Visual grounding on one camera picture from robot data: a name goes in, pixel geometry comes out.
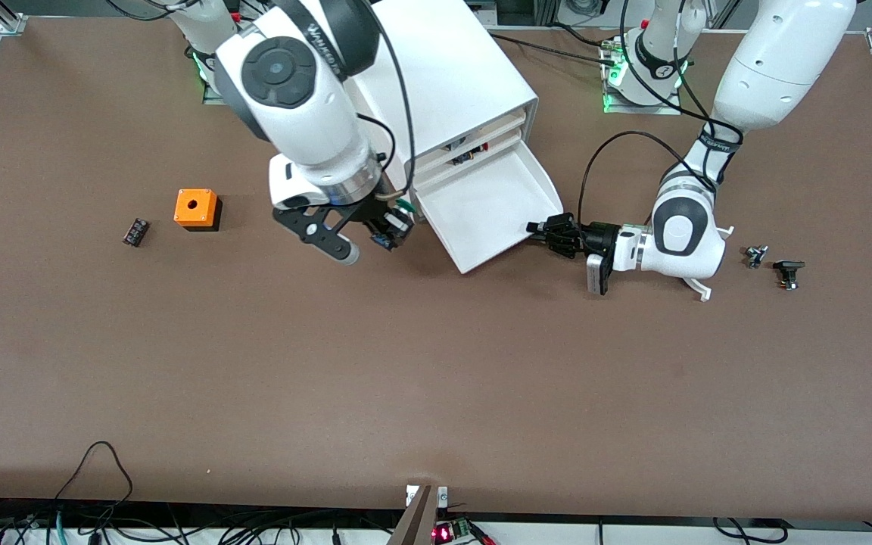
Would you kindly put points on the small black terminal block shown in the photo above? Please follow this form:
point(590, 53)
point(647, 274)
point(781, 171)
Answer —
point(135, 232)

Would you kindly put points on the circuit board with red light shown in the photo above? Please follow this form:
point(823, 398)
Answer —
point(447, 532)

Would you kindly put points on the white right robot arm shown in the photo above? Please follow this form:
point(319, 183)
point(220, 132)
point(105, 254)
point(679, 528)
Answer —
point(307, 113)

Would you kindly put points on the small white metal bracket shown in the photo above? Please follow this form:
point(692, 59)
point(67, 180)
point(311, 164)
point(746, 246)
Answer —
point(442, 496)

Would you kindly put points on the white curved arc piece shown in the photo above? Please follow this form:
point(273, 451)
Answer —
point(699, 289)

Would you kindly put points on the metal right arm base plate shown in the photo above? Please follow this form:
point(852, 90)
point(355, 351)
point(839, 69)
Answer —
point(213, 97)

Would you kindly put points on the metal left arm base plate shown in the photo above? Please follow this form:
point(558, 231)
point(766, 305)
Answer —
point(671, 108)

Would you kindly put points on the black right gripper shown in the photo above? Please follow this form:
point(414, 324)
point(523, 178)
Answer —
point(370, 213)

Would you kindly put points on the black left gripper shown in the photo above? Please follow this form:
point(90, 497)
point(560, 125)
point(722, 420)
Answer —
point(601, 237)

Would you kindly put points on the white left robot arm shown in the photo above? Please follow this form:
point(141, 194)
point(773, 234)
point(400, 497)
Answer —
point(777, 60)

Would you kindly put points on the orange box with hole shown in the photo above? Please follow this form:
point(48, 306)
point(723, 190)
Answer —
point(201, 213)

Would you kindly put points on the black red electronic part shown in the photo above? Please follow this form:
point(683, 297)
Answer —
point(474, 144)

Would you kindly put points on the small black switch part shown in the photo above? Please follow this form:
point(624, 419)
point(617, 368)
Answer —
point(787, 266)

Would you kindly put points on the brown angled metal bar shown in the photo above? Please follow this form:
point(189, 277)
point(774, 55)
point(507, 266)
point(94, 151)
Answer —
point(417, 522)

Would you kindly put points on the small grey metal part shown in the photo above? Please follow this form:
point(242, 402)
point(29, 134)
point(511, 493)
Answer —
point(755, 256)

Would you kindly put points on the green push button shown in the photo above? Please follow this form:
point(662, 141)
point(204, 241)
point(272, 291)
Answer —
point(406, 205)

